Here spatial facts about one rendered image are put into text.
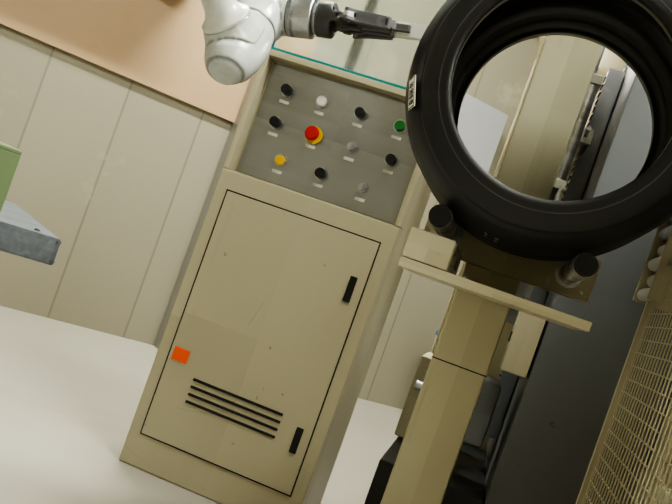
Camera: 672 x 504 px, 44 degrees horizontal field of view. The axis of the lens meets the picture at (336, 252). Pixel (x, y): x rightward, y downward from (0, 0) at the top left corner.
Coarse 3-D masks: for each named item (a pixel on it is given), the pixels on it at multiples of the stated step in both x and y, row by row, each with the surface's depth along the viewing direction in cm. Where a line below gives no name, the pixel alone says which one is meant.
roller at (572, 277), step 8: (576, 256) 152; (584, 256) 150; (592, 256) 150; (568, 264) 162; (576, 264) 151; (584, 264) 150; (592, 264) 150; (560, 272) 180; (568, 272) 162; (576, 272) 151; (584, 272) 150; (592, 272) 150; (568, 280) 173; (576, 280) 165
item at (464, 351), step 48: (576, 48) 190; (528, 96) 191; (576, 96) 189; (528, 144) 190; (528, 192) 190; (480, 336) 189; (432, 384) 190; (480, 384) 188; (432, 432) 189; (432, 480) 189
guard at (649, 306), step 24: (648, 312) 182; (648, 336) 173; (648, 360) 164; (624, 384) 184; (624, 408) 172; (648, 408) 150; (600, 432) 185; (648, 432) 144; (600, 456) 179; (624, 456) 155; (648, 456) 138; (600, 480) 170; (648, 480) 132
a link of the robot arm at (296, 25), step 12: (288, 0) 171; (300, 0) 171; (312, 0) 171; (288, 12) 171; (300, 12) 170; (312, 12) 171; (288, 24) 172; (300, 24) 171; (312, 24) 172; (300, 36) 174; (312, 36) 175
